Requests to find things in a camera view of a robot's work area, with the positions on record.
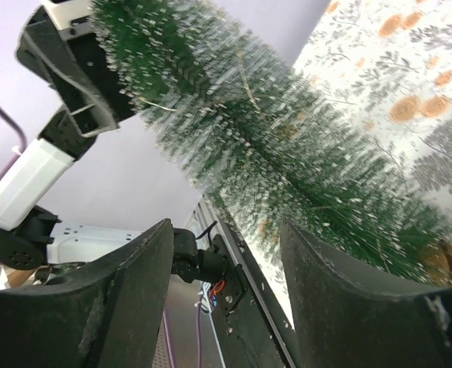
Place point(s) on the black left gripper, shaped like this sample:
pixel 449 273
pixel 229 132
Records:
pixel 73 64

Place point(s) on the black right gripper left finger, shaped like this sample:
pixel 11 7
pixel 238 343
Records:
pixel 105 314

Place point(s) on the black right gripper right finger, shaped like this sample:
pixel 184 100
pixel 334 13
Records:
pixel 349 314

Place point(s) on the small green christmas tree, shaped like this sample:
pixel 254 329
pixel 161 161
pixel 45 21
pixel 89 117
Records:
pixel 256 139

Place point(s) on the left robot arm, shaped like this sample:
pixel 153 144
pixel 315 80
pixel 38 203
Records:
pixel 29 235

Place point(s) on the floral paper mat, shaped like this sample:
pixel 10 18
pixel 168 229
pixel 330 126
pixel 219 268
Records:
pixel 386 67

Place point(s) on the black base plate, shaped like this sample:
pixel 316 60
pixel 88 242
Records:
pixel 237 309

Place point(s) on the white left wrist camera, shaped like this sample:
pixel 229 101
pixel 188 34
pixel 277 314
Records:
pixel 67 13

